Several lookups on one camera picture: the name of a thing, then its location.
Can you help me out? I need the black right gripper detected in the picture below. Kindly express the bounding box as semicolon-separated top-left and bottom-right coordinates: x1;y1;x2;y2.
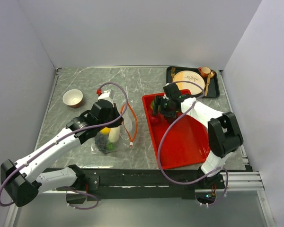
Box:
151;95;177;119

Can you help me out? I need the green orange fruit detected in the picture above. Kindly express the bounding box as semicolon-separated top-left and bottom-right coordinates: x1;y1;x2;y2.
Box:
151;100;155;110

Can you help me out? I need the yellow pear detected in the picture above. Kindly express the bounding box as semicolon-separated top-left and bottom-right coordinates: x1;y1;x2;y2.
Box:
100;127;110;135

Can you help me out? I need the red apple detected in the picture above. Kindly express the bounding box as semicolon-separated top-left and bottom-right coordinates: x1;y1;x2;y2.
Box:
150;115;161;125

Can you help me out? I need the white radish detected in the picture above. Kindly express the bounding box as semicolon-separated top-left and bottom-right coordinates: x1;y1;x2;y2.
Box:
108;126;121;143

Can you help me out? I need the clear zip bag orange zipper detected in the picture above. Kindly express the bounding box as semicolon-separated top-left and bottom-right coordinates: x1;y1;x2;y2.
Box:
91;104;139;155

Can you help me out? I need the black grape bunch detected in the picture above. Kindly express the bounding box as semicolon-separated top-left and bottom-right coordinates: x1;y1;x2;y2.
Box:
94;133;108;154

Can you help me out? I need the dark purple fruit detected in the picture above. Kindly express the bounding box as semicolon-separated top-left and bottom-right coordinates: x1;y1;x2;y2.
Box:
166;116;178;124

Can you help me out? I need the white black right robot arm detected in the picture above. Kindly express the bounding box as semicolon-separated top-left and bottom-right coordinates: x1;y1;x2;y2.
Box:
153;82;244;188

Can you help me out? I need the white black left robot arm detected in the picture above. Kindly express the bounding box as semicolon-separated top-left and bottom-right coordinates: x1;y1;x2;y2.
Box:
0;98;123;207

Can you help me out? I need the white brown bowl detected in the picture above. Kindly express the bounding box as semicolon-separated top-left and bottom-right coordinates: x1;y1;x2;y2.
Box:
62;89;83;108

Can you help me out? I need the gold fork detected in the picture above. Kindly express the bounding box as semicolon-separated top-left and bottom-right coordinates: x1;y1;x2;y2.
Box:
170;67;176;81

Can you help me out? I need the cream orange plate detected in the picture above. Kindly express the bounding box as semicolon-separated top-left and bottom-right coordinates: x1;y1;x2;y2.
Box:
172;70;205;95

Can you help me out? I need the red plastic tray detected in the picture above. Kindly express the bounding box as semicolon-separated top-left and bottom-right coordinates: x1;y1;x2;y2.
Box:
142;94;210;169

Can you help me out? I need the orange cup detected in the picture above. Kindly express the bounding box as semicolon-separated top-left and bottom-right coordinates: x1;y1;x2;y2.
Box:
198;67;211;78

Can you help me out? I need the black serving tray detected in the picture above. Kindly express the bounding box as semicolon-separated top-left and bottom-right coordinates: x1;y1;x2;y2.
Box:
166;66;220;98

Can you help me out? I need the gold spoon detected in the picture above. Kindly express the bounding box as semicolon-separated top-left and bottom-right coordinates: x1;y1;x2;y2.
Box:
205;70;215;96

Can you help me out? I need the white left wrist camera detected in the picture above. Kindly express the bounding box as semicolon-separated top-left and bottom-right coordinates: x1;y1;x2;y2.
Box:
96;88;114;104

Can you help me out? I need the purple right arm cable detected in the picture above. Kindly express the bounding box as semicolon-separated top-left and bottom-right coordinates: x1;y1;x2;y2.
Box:
157;80;228;206

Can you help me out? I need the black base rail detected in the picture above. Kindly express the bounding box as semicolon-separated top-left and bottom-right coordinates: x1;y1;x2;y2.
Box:
54;165;228;206

